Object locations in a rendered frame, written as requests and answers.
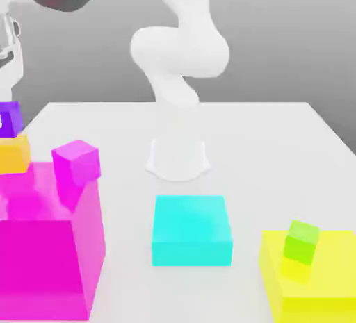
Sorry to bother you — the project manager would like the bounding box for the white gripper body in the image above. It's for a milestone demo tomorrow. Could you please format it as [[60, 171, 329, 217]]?
[[0, 40, 25, 103]]

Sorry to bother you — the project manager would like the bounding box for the small purple cube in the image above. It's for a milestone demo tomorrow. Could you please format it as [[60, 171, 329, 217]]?
[[0, 101, 24, 138]]

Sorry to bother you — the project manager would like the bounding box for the large magenta box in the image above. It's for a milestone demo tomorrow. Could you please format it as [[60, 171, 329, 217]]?
[[0, 161, 107, 323]]

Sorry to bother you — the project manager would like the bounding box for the small green cube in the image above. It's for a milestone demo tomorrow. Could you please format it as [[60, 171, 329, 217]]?
[[282, 220, 321, 266]]

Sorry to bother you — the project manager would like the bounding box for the small magenta cube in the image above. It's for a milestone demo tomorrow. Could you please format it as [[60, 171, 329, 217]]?
[[51, 139, 102, 188]]

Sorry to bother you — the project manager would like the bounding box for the large yellow box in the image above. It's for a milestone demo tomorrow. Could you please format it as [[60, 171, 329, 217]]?
[[258, 229, 356, 323]]

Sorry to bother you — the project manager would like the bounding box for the small orange cube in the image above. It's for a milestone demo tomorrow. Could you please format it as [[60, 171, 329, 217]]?
[[0, 133, 31, 176]]

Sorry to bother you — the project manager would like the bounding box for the large cyan box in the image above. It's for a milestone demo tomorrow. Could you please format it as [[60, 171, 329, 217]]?
[[151, 194, 234, 267]]

